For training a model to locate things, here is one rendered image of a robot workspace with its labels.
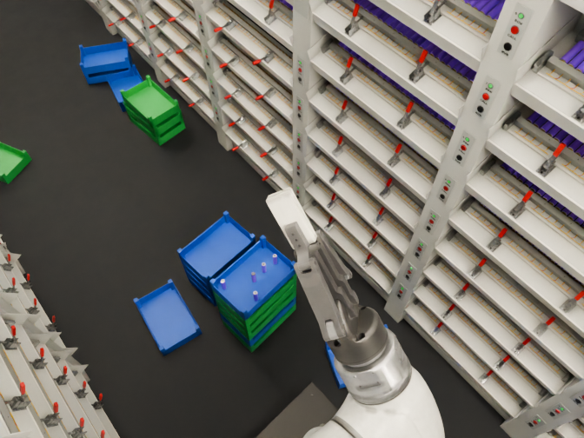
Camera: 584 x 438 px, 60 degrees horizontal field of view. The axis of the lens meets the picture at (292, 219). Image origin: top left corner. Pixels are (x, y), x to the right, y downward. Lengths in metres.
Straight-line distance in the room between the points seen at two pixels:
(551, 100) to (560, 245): 0.43
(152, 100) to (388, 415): 2.73
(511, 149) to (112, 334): 1.94
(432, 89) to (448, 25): 0.19
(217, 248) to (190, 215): 0.47
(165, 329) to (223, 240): 0.51
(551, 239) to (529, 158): 0.25
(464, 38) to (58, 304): 2.18
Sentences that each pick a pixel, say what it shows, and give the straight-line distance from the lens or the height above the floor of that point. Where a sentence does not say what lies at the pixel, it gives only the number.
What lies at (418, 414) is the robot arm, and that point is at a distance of 0.71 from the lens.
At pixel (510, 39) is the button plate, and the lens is 1.26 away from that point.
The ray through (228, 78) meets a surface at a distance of 2.64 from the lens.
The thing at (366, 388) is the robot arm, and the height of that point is 1.67.
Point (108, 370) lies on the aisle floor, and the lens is 2.54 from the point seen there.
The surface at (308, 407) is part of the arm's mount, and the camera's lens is 2.08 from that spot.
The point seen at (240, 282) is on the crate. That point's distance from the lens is 2.12.
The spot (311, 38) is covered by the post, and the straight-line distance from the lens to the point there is 1.80.
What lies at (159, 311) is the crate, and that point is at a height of 0.00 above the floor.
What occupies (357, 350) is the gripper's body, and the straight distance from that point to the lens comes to 0.63.
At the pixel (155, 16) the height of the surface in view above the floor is 0.56.
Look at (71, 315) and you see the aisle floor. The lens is 2.71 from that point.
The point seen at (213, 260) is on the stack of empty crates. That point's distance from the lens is 2.37.
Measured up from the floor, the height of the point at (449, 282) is 0.56.
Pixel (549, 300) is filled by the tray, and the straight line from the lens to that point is 1.68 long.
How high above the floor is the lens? 2.31
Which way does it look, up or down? 57 degrees down
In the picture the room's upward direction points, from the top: straight up
